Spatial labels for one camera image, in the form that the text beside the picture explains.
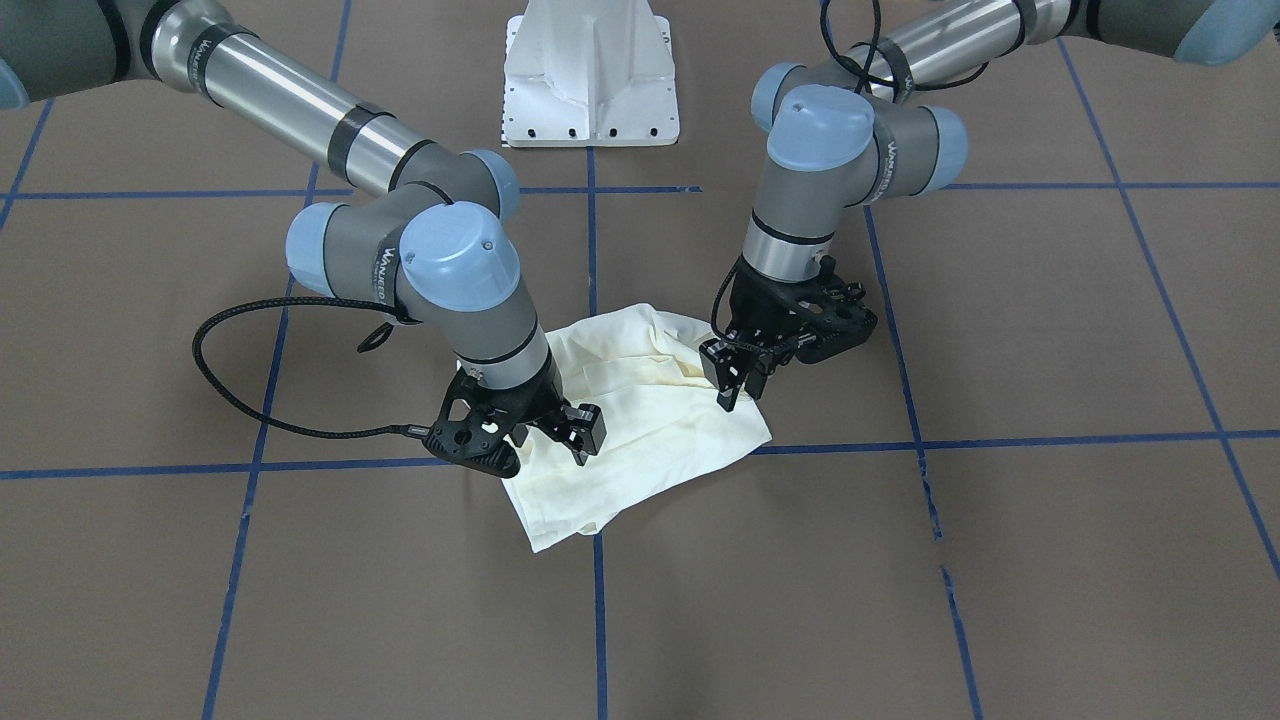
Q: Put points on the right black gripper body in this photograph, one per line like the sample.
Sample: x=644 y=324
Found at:
x=533 y=407

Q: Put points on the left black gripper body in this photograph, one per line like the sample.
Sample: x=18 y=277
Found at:
x=757 y=303

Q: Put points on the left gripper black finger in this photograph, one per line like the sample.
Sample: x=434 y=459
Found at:
x=728 y=390

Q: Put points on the cream long sleeve shirt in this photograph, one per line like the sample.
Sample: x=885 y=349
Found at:
x=663 y=425

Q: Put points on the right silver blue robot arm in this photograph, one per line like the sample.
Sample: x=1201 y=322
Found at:
x=427 y=246

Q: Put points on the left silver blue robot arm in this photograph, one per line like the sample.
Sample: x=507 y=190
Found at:
x=845 y=134

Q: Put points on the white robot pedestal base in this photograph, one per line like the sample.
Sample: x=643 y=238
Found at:
x=589 y=73

